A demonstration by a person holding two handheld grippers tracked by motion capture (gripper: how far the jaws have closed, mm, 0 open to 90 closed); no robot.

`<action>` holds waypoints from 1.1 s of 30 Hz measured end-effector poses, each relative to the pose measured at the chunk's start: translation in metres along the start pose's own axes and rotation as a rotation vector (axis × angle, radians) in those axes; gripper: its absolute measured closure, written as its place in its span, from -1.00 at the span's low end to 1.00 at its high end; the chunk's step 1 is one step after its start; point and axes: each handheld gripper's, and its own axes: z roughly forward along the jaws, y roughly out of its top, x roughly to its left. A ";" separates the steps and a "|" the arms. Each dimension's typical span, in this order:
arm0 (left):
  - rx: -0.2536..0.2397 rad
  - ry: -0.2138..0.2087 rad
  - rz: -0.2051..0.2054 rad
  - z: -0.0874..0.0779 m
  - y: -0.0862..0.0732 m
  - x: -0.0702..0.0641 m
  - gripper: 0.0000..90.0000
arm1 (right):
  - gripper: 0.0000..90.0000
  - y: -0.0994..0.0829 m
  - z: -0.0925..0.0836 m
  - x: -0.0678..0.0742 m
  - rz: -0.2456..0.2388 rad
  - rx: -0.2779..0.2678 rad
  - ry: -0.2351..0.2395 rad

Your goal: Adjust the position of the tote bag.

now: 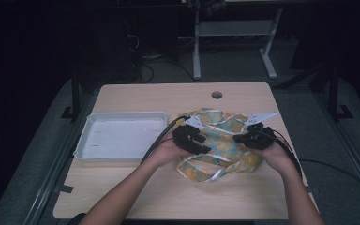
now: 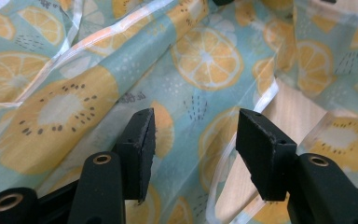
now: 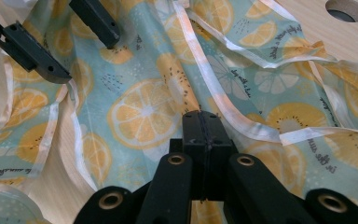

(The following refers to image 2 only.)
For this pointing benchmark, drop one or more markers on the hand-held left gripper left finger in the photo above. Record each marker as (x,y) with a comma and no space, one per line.
(136,155)

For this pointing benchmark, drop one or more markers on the fruit-print plastic bag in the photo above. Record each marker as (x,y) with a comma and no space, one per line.
(183,68)

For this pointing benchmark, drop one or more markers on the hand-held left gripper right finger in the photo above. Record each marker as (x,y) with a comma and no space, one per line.
(267,155)

